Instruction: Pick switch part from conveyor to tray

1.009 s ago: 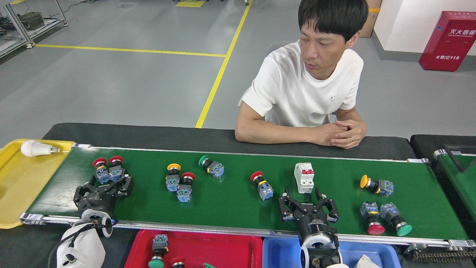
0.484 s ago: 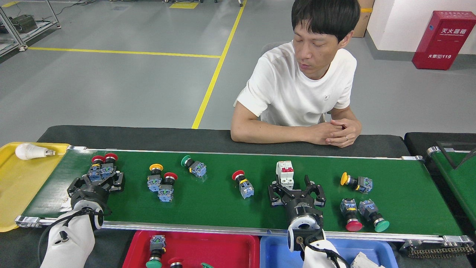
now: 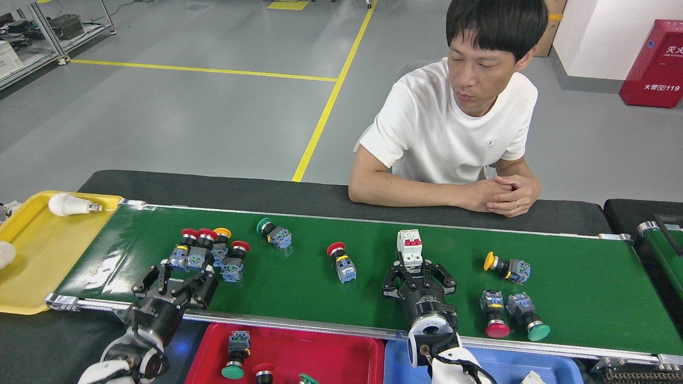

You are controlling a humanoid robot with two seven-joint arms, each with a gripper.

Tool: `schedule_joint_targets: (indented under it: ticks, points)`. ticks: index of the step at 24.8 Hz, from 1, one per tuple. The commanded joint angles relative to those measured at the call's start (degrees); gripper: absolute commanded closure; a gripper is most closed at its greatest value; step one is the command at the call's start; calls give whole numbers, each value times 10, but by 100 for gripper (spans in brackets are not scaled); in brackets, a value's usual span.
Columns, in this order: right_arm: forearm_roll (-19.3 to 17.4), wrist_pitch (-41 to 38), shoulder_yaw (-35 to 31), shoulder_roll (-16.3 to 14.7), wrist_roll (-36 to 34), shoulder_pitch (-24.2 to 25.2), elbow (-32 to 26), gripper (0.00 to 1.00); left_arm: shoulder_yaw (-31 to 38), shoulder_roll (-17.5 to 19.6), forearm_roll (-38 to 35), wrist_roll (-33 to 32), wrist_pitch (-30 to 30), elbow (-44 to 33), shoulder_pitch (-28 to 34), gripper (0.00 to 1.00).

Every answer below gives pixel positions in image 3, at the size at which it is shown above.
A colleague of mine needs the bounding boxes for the short green conveyor belt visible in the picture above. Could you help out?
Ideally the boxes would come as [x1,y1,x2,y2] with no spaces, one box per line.
[638,220,683,305]

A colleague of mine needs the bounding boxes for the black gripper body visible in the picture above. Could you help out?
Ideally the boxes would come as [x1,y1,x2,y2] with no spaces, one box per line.
[127,291,187,345]
[400,275,458,323]

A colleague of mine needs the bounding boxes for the silver metal rack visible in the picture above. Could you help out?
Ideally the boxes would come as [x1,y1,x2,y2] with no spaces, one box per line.
[0,0,115,91]

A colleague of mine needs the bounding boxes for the person's left hand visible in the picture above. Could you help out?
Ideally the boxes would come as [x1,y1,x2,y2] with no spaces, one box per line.
[487,179,541,218]

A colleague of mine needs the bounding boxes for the brown cardboard box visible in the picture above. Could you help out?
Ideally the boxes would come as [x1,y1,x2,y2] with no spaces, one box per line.
[534,0,567,58]

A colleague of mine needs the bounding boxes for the conveyor drive chain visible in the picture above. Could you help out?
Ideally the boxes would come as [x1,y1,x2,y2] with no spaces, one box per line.
[606,371,683,384]

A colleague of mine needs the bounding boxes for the yellow plastic tray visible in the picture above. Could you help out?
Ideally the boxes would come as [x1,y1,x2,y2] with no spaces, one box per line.
[0,190,123,315]

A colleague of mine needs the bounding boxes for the person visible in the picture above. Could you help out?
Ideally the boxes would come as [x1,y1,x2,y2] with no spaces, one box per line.
[348,0,550,218]

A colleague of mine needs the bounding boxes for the dark grey equipment box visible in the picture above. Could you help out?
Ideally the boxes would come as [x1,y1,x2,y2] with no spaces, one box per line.
[51,14,87,42]

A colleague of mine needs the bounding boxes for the red fire extinguisher box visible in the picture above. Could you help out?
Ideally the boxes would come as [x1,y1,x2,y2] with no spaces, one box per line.
[619,19,683,109]

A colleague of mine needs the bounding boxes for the red plastic bin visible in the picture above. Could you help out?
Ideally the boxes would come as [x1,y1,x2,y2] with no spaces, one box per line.
[185,322,386,384]

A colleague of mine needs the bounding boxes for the blue plastic bin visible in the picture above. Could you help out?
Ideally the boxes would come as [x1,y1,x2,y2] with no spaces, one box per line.
[383,339,585,384]

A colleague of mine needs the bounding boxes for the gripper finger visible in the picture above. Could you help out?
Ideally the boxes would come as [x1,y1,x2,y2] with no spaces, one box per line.
[176,265,218,310]
[132,261,171,298]
[383,261,411,298]
[424,261,457,295]

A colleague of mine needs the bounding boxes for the person's right hand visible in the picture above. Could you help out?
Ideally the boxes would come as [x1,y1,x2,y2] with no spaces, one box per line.
[462,176,513,211]

